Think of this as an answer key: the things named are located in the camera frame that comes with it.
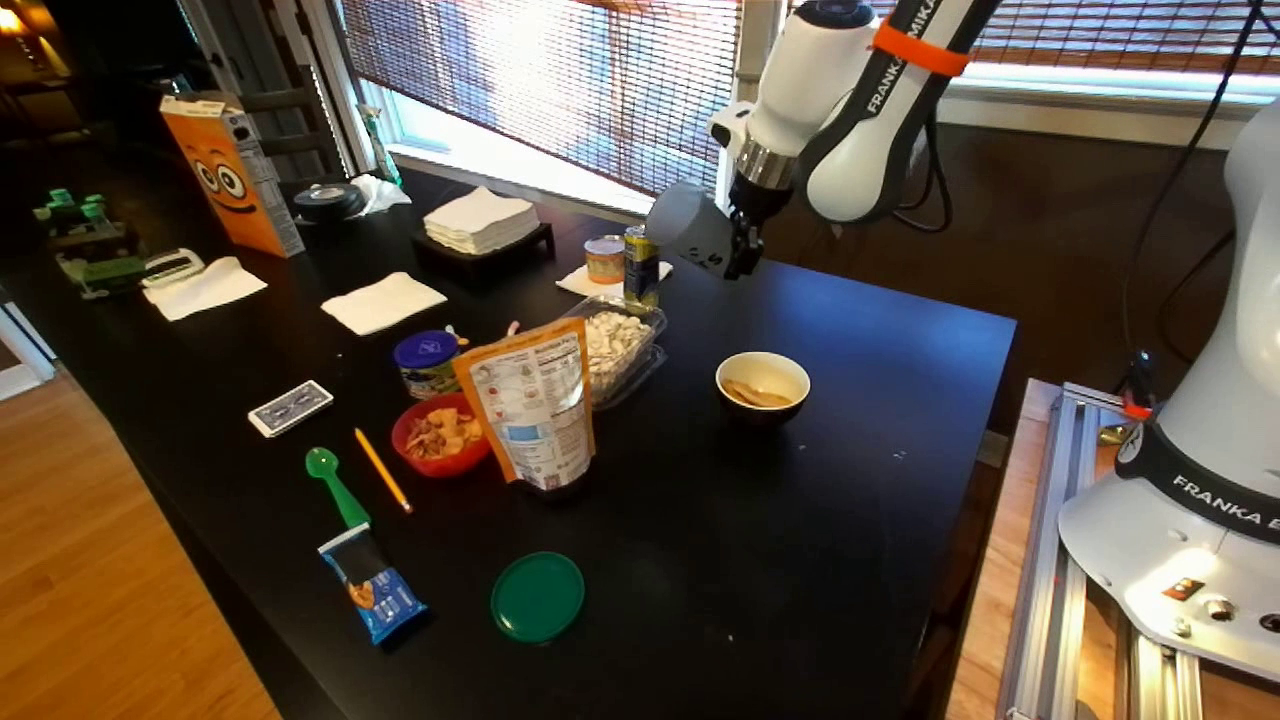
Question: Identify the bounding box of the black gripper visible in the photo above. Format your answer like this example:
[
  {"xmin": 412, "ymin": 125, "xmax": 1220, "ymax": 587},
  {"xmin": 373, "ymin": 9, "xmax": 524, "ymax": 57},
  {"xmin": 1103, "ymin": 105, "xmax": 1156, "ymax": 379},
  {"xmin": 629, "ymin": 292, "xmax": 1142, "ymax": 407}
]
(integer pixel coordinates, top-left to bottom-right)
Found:
[{"xmin": 712, "ymin": 174, "xmax": 777, "ymax": 284}]

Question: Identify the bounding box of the grey panda print cup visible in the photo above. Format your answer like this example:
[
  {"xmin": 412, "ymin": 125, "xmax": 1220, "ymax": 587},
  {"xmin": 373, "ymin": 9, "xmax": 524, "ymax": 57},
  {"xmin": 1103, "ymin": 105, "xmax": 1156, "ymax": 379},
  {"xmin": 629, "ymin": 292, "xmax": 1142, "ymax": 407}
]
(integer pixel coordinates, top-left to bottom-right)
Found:
[{"xmin": 643, "ymin": 179, "xmax": 741, "ymax": 282}]

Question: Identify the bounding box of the clear plastic lunchbox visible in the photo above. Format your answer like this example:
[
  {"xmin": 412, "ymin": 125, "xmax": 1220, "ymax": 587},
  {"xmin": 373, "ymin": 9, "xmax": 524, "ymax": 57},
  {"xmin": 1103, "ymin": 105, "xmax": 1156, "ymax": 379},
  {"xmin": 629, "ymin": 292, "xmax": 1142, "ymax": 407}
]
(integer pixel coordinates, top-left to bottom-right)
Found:
[{"xmin": 579, "ymin": 299, "xmax": 674, "ymax": 412}]

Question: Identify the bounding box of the yellow black drink can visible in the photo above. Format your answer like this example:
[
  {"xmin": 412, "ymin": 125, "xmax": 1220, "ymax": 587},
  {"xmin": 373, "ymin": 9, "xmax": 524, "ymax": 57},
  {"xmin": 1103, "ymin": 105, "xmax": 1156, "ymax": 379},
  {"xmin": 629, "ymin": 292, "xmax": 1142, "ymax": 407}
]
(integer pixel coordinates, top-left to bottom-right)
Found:
[{"xmin": 622, "ymin": 224, "xmax": 670, "ymax": 306}]

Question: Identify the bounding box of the small white bowl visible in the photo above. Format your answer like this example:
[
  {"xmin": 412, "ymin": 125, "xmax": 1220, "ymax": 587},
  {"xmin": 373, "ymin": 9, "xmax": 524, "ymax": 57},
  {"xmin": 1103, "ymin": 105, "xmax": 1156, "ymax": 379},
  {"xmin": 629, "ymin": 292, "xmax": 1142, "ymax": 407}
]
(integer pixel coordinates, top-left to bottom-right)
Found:
[{"xmin": 712, "ymin": 350, "xmax": 818, "ymax": 416}]

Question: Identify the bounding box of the bread piece in bowl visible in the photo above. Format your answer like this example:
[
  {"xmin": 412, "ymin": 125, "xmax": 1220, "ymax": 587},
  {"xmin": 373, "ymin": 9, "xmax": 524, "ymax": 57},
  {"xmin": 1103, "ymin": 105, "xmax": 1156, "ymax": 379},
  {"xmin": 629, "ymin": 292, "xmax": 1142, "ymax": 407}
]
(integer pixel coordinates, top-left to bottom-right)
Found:
[{"xmin": 727, "ymin": 365, "xmax": 800, "ymax": 407}]

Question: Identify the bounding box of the white napkin under cans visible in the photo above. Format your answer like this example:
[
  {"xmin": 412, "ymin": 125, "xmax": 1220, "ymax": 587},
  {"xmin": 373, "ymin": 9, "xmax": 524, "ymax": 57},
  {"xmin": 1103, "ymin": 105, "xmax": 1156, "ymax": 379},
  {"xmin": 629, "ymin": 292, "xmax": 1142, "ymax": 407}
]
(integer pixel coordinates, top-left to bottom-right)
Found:
[{"xmin": 552, "ymin": 257, "xmax": 678, "ymax": 311}]

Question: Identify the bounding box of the large woven window blind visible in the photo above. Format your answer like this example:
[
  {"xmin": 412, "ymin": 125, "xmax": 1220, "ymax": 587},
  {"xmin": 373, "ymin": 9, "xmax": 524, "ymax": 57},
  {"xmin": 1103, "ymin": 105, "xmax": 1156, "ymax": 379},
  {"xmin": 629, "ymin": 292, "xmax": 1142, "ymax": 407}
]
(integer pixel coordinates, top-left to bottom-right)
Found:
[{"xmin": 336, "ymin": 0, "xmax": 744, "ymax": 218}]

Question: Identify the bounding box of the stack of white napkins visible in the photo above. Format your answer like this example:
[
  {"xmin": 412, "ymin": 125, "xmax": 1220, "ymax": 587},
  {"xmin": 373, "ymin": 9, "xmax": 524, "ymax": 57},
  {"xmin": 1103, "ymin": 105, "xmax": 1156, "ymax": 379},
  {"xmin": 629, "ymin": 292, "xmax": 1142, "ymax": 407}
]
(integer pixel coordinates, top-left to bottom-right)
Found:
[{"xmin": 422, "ymin": 185, "xmax": 546, "ymax": 262}]

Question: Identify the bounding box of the orange white snack pouch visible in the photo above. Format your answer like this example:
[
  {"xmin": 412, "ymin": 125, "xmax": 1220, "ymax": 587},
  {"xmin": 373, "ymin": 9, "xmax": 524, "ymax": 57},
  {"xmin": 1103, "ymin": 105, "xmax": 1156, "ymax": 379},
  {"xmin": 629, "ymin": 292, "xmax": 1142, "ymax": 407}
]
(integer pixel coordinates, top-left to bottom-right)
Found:
[{"xmin": 449, "ymin": 311, "xmax": 601, "ymax": 497}]

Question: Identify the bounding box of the blue lidded jar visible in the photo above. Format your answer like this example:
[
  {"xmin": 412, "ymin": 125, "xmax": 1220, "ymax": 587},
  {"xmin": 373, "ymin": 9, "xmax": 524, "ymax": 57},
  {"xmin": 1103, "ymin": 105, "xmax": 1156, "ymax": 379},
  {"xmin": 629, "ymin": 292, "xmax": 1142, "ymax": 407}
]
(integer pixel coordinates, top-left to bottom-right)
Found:
[{"xmin": 393, "ymin": 324, "xmax": 465, "ymax": 405}]

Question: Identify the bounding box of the crumpled white cloth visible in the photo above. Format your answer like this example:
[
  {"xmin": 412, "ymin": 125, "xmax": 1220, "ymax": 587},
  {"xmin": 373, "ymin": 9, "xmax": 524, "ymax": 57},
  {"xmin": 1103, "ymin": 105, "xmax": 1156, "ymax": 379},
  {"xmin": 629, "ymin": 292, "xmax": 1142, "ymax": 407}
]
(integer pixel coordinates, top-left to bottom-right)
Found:
[{"xmin": 348, "ymin": 174, "xmax": 415, "ymax": 221}]

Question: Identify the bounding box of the flat white napkin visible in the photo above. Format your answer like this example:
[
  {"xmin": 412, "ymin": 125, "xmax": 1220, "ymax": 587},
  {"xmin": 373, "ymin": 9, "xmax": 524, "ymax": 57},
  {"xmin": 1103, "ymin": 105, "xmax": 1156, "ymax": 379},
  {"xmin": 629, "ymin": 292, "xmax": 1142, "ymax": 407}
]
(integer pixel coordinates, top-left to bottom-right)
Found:
[
  {"xmin": 141, "ymin": 254, "xmax": 271, "ymax": 324},
  {"xmin": 318, "ymin": 267, "xmax": 451, "ymax": 339}
]

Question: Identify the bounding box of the red bowl of cereal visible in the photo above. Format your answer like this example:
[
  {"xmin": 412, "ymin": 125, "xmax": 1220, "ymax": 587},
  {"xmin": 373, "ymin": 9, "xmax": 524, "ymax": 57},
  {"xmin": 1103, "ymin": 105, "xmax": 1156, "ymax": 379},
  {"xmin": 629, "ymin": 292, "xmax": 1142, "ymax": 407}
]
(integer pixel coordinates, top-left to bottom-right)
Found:
[{"xmin": 390, "ymin": 393, "xmax": 491, "ymax": 482}]

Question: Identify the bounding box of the black tape roll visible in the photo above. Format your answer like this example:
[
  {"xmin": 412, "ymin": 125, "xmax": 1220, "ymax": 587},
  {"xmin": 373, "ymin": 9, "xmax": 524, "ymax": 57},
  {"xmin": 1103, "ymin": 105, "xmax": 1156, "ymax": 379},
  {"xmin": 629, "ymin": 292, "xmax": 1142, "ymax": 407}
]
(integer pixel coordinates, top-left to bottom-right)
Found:
[{"xmin": 292, "ymin": 179, "xmax": 373, "ymax": 224}]

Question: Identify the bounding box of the round green lid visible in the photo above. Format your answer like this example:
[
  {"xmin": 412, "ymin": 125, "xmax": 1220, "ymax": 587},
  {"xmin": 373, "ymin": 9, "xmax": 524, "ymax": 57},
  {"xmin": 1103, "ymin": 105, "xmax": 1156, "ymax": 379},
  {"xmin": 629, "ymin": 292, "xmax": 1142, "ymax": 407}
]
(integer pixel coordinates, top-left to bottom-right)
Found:
[{"xmin": 484, "ymin": 550, "xmax": 587, "ymax": 647}]

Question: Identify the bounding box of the narrow woven window blind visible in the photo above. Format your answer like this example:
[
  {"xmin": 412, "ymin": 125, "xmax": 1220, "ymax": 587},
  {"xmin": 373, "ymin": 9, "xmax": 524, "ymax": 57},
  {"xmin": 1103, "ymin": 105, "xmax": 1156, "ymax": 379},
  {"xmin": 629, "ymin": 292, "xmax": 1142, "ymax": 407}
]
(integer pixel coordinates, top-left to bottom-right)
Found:
[{"xmin": 964, "ymin": 0, "xmax": 1280, "ymax": 77}]

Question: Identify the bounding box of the thin wooden stick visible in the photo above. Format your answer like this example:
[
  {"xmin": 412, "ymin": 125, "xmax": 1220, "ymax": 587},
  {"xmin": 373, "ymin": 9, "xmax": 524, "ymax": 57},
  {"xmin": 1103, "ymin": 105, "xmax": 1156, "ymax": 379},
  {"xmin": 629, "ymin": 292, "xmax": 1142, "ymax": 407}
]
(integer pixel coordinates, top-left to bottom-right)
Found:
[{"xmin": 348, "ymin": 426, "xmax": 415, "ymax": 516}]

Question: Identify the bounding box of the green plastic spoon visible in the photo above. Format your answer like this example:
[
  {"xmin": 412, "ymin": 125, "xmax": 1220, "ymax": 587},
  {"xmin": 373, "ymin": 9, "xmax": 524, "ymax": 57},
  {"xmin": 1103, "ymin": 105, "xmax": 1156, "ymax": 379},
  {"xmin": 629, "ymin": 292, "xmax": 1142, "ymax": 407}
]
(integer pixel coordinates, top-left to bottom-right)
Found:
[{"xmin": 299, "ymin": 444, "xmax": 377, "ymax": 534}]

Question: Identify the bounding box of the white card box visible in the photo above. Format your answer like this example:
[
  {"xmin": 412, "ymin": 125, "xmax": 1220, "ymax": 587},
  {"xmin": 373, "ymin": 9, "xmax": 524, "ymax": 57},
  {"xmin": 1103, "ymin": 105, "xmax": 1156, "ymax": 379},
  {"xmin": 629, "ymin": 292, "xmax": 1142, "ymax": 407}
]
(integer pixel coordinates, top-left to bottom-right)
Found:
[{"xmin": 245, "ymin": 375, "xmax": 336, "ymax": 442}]

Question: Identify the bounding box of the blue snack packet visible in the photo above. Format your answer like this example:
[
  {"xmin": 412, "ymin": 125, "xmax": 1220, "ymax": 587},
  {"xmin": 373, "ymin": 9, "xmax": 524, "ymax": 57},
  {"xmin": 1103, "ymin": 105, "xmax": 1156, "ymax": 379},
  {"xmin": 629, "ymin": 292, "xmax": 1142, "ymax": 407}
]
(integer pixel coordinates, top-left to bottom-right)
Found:
[{"xmin": 318, "ymin": 520, "xmax": 434, "ymax": 651}]

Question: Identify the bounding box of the orange cereal box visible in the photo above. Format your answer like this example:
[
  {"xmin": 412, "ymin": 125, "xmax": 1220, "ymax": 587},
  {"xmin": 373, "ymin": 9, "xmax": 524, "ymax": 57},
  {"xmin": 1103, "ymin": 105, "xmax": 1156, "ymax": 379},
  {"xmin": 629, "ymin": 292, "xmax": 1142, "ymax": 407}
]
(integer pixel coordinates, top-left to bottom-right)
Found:
[{"xmin": 157, "ymin": 89, "xmax": 307, "ymax": 262}]

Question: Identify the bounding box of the green toy figure set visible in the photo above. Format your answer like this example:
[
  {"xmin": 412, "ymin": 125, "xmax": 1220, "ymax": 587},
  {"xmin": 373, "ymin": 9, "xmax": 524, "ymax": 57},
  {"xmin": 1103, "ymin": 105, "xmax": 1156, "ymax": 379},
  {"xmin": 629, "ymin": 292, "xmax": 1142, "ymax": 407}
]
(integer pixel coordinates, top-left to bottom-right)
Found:
[{"xmin": 33, "ymin": 185, "xmax": 144, "ymax": 299}]

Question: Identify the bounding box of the white framed board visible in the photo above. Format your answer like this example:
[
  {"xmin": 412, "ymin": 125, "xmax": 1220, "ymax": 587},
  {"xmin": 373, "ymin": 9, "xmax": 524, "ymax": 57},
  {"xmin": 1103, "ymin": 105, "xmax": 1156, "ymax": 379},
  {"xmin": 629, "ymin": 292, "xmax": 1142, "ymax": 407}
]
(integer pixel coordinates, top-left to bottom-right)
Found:
[{"xmin": 0, "ymin": 295, "xmax": 61, "ymax": 405}]

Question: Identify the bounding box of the lit table lamp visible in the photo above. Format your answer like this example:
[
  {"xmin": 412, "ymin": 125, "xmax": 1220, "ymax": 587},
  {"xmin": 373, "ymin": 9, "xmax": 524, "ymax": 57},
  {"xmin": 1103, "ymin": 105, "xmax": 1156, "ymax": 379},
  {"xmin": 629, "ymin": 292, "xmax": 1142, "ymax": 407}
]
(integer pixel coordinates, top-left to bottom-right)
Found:
[{"xmin": 0, "ymin": 0, "xmax": 65, "ymax": 77}]

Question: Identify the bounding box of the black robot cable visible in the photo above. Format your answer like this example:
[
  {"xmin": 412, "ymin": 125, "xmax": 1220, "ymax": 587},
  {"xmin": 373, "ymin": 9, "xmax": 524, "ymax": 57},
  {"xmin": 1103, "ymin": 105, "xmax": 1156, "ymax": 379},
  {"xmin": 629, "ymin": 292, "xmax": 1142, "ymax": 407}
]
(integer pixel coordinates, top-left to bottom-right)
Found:
[{"xmin": 890, "ymin": 0, "xmax": 1280, "ymax": 396}]

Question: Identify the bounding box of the orange cable strap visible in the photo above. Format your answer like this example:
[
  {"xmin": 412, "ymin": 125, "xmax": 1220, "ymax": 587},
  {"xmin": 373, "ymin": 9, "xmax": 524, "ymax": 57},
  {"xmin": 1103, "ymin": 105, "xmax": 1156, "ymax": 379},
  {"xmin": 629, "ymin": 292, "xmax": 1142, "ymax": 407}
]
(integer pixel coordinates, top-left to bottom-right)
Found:
[{"xmin": 870, "ymin": 20, "xmax": 977, "ymax": 79}]

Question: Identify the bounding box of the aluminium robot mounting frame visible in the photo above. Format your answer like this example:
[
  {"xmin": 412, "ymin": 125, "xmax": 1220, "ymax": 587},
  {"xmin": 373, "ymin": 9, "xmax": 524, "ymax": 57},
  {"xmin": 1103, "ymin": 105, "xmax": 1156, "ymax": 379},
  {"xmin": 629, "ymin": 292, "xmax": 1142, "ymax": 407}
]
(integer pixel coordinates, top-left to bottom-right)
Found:
[{"xmin": 995, "ymin": 375, "xmax": 1212, "ymax": 720}]

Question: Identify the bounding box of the grey metal stand frame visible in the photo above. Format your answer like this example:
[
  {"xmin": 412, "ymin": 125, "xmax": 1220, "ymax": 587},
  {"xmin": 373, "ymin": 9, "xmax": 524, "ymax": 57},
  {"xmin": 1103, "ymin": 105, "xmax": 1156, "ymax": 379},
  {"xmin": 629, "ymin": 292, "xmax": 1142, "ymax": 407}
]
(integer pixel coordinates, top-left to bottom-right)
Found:
[{"xmin": 178, "ymin": 0, "xmax": 383, "ymax": 185}]

